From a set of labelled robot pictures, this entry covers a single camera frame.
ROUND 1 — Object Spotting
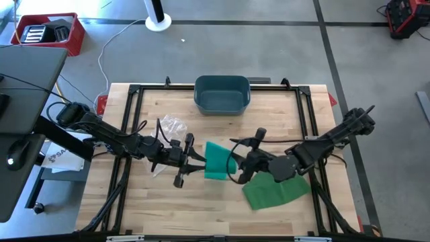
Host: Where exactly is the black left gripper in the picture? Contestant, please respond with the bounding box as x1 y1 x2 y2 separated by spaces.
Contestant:
148 132 207 188

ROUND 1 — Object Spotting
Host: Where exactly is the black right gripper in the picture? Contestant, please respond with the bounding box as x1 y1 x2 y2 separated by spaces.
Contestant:
230 151 271 185

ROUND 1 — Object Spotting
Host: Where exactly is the teal green elastic bandage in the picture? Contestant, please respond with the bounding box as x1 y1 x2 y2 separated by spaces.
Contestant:
204 141 239 181

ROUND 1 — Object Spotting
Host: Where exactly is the clear plastic bag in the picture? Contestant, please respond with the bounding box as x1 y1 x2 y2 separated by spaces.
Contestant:
149 114 189 178

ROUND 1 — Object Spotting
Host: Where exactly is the dark green mesh sheet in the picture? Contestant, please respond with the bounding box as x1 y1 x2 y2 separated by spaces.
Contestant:
241 171 312 212

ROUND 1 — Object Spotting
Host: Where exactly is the teal plastic bin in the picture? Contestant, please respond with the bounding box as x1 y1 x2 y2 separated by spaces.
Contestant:
193 75 252 117

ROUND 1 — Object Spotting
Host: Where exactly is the white printed paper sheet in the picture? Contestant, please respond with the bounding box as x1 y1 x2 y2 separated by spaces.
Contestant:
40 140 86 174

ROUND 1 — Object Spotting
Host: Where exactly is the black desk support beam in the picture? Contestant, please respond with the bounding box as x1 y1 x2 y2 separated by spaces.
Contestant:
33 116 95 163

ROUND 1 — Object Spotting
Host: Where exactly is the white fan stand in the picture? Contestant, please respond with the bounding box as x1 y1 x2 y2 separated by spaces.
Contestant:
143 0 173 33

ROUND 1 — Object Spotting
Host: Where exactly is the red plastic crate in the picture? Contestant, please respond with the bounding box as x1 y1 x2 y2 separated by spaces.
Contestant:
10 12 87 57

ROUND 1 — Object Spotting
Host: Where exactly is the black computer mouse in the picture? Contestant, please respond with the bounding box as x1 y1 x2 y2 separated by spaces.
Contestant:
5 139 32 172

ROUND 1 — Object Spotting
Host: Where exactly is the dark grey desk top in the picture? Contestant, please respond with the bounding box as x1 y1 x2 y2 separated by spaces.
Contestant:
0 133 46 224

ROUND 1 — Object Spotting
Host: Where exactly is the small black appliance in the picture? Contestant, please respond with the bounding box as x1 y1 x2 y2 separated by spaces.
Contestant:
53 24 73 44

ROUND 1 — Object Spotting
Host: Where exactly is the black slotted toaster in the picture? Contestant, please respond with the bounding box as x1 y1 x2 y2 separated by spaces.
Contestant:
19 24 56 45

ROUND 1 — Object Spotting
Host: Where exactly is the red and black cart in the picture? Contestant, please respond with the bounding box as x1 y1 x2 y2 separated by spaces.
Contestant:
384 0 430 40

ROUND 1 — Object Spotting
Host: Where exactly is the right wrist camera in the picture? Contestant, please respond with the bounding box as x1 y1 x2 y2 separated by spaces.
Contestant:
253 126 268 142

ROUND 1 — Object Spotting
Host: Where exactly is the black aluminium table frame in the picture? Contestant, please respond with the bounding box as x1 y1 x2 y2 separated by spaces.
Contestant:
79 76 363 236

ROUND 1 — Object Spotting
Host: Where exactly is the white floor cable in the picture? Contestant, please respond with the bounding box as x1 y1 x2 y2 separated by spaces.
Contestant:
96 18 147 106

